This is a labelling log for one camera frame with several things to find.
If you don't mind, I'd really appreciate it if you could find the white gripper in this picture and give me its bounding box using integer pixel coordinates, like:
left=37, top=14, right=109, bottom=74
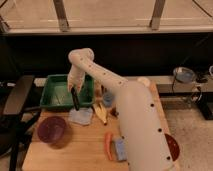
left=67, top=65, right=85, bottom=93

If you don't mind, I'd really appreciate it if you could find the black handled brush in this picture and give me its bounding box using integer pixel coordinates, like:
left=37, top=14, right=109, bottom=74
left=71, top=87, right=80, bottom=111

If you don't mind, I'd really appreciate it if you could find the green plastic tray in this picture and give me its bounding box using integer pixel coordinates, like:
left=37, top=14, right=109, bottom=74
left=40, top=74, right=94, bottom=110

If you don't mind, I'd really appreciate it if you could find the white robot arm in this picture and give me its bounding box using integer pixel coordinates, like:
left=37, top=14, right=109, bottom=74
left=68, top=48, right=175, bottom=171

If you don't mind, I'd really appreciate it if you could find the light blue cloth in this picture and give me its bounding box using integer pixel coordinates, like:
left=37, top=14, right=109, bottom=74
left=69, top=108, right=93, bottom=126

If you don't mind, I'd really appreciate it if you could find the yellow banana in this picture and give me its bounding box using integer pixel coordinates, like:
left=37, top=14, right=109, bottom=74
left=93, top=103, right=107, bottom=125

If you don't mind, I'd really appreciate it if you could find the bunch of brown grapes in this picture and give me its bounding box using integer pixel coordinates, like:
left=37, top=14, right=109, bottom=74
left=110, top=107, right=119, bottom=117

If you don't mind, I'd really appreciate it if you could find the purple bowl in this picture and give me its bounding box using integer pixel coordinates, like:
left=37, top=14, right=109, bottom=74
left=37, top=116, right=67, bottom=144

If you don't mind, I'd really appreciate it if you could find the orange carrot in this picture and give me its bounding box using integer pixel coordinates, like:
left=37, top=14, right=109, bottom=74
left=104, top=132, right=113, bottom=161

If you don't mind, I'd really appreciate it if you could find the black chair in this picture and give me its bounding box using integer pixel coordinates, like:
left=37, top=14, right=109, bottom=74
left=0, top=75, right=41, bottom=171

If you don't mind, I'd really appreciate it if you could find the white paper cup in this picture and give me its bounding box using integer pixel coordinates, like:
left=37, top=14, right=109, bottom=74
left=137, top=77, right=151, bottom=87

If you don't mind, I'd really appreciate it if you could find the blue sponge block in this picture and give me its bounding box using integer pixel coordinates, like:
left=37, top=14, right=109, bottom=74
left=114, top=138, right=127, bottom=161

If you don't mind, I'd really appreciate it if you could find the grey bowl on ledge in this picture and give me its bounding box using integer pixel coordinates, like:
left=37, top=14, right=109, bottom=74
left=173, top=67, right=196, bottom=83

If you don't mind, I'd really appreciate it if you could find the orange bowl with utensil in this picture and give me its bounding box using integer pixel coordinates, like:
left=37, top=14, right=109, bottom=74
left=165, top=134, right=180, bottom=161

